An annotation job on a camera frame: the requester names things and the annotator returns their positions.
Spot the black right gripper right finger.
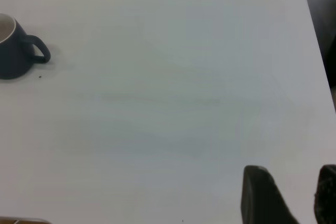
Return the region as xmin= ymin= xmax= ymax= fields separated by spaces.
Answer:
xmin=313 ymin=164 xmax=336 ymax=224

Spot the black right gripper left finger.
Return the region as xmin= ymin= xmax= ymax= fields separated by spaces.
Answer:
xmin=240 ymin=165 xmax=300 ymax=224

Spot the dark grey ceramic mug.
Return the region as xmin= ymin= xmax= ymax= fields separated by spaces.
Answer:
xmin=0 ymin=13 xmax=51 ymax=80

